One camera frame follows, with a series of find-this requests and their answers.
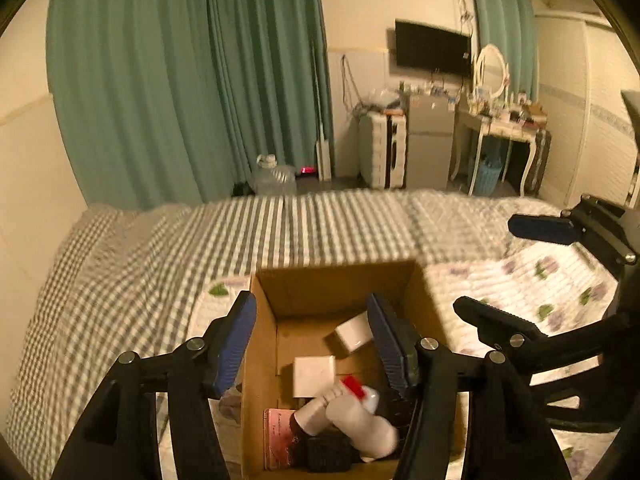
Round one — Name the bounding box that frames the green curtain right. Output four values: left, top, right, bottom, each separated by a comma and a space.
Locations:
474, 0, 538, 100

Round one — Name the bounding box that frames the black remote control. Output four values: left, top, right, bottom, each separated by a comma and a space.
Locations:
288, 417, 360, 474

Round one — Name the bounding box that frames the small light blue bottle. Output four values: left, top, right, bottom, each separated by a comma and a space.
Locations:
292, 382, 348, 437

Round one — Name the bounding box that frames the green curtain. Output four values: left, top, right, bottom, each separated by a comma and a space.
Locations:
47, 0, 333, 209
474, 0, 538, 100

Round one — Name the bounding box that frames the open cardboard box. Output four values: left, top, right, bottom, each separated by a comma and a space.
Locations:
241, 260, 447, 479

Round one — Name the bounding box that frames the red small object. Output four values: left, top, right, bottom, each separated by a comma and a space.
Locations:
342, 375, 380, 414

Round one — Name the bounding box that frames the dark suitcase by wardrobe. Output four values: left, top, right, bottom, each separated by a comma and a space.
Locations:
525, 129, 552, 196

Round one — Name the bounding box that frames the blue laundry basket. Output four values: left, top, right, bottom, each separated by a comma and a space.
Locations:
473, 158, 502, 197

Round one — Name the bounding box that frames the white suitcase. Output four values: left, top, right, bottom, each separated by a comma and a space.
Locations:
358, 112, 407, 190

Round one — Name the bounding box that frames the white square box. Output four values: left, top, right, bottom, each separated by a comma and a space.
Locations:
293, 356, 335, 399

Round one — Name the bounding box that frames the grey checked bed cover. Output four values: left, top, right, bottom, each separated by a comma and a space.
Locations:
6, 190, 554, 479

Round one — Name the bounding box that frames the pink patterned box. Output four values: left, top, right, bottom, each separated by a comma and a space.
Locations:
262, 408, 297, 470

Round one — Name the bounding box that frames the white power adapter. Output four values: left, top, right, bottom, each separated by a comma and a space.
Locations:
334, 312, 373, 353

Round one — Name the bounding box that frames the large white bottle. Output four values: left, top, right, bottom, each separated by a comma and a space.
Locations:
326, 394, 398, 462

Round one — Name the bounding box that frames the silver small fridge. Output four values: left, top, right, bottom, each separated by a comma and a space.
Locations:
406, 94, 456, 190

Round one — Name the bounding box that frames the oval vanity mirror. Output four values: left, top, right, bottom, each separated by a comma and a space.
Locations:
473, 44, 510, 101

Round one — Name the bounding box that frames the green curtain left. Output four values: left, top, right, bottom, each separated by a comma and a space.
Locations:
47, 0, 333, 209

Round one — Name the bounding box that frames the white louvred wardrobe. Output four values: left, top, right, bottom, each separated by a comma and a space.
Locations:
536, 12, 639, 207

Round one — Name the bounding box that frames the clear water jug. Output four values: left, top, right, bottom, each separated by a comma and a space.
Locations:
250, 154, 297, 196

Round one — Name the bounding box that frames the white flat mop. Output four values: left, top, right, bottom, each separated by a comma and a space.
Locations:
311, 44, 332, 181

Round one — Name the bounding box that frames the white dressing table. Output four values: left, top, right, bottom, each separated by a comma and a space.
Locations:
449, 107, 537, 197

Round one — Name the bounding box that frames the black wall television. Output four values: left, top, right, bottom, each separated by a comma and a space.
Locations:
395, 20, 472, 78

